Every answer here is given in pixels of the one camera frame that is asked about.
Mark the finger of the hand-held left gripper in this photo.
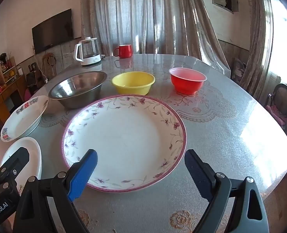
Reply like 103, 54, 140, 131
0, 147, 30, 187

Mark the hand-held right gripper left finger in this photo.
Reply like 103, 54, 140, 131
12, 149, 98, 233

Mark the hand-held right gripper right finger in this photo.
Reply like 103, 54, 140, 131
184, 149, 270, 233

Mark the white plate with pink roses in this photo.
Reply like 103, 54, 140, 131
0, 136, 42, 190

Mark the white plate with red characters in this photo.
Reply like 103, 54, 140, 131
0, 95, 49, 142

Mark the white floral ceramic bowl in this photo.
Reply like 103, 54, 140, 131
62, 95, 187, 193

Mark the stainless steel bowl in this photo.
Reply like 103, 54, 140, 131
48, 71, 107, 109

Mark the red plastic bowl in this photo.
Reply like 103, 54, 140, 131
168, 67, 207, 95

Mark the yellow plastic bowl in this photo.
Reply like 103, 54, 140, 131
111, 71, 156, 96

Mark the wooden cabinet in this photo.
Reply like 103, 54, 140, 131
0, 74, 27, 124

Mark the black speaker box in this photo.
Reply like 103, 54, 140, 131
26, 70, 38, 88

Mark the cluttered wooden shelf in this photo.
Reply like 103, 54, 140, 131
0, 53, 19, 85

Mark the pink cloth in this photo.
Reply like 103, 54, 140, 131
267, 105, 287, 125

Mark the wooden chair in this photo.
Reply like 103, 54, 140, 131
42, 53, 58, 80

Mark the dark oval-back chair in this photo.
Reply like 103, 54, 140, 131
266, 83, 287, 127

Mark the white glass electric kettle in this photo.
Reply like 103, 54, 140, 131
74, 37, 103, 66

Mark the red mug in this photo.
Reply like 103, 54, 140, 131
113, 44, 133, 59

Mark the narrow grey sheer curtain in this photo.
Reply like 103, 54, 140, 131
239, 0, 274, 107

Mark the wide grey sheer curtain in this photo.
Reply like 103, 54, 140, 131
80, 0, 231, 78

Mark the black wall television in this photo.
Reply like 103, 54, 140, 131
32, 8, 74, 54

